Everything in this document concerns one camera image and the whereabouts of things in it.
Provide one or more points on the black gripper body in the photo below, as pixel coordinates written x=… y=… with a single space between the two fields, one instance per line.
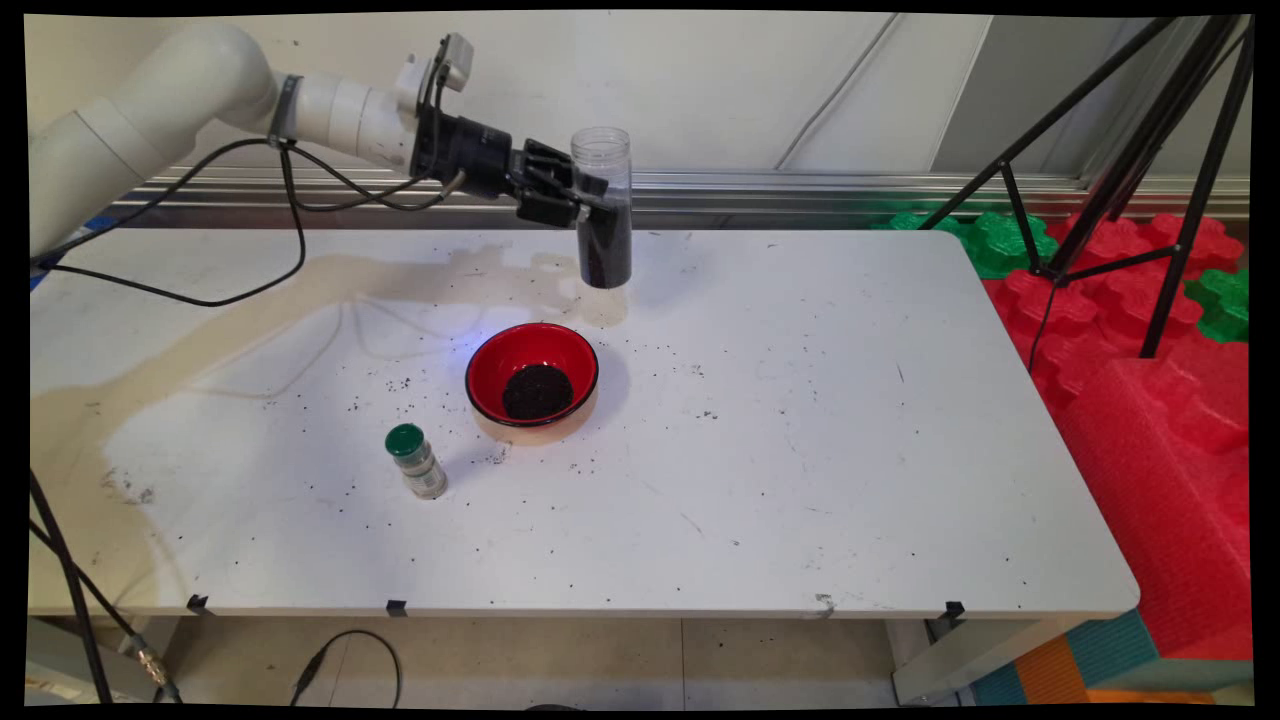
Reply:
x=465 y=155

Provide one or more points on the clear jar with black granules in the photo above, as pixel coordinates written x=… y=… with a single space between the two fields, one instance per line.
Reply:
x=606 y=250

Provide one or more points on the grey table leg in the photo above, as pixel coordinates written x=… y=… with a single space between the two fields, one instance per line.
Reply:
x=60 y=660
x=960 y=660

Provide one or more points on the large red foam block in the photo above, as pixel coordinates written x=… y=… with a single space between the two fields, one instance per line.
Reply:
x=1160 y=500

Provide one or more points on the blue and orange foam mat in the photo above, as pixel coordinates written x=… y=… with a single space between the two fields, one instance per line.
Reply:
x=1090 y=660

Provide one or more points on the aluminium wall rail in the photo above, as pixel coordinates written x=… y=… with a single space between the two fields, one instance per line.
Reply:
x=800 y=185

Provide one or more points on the green-lid spice bottle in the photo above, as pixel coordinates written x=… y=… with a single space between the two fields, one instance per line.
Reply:
x=418 y=465

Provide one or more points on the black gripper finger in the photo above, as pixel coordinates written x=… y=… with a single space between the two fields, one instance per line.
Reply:
x=550 y=205
x=548 y=162

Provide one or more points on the black tripod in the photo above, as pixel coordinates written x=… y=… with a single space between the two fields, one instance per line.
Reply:
x=1150 y=140

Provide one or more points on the red foam puzzle mat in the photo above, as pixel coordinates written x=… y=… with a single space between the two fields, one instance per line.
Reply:
x=1090 y=300

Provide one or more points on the black granule pile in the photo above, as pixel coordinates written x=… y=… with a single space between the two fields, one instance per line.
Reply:
x=538 y=392

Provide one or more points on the green foam puzzle piece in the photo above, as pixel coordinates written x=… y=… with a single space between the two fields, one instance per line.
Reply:
x=990 y=245
x=1222 y=305

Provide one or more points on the blue foam mat piece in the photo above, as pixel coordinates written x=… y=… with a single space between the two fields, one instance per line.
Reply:
x=103 y=216

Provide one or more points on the red bowl with black rim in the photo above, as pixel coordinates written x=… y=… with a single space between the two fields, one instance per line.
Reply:
x=500 y=360

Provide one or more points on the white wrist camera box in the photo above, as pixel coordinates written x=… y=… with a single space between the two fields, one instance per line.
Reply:
x=450 y=60

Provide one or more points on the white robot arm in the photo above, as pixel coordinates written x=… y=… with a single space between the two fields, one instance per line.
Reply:
x=180 y=90

